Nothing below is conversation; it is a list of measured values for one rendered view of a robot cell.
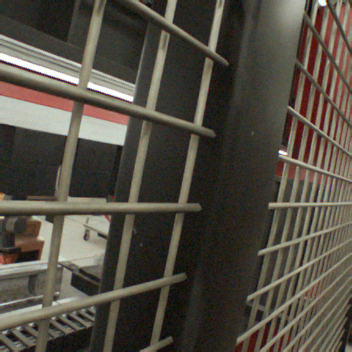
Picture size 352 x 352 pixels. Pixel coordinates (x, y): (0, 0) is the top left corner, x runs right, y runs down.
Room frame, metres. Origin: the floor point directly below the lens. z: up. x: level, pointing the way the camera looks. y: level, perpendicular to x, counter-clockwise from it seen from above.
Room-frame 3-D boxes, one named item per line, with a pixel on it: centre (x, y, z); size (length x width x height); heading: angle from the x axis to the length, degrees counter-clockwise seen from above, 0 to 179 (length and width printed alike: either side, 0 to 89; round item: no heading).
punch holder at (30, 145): (0.91, 0.37, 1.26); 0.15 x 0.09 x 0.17; 145
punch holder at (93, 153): (1.08, 0.26, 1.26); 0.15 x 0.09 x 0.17; 145
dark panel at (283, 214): (1.28, -0.51, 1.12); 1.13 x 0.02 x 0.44; 145
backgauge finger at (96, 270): (0.91, 0.18, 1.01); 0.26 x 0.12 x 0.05; 55
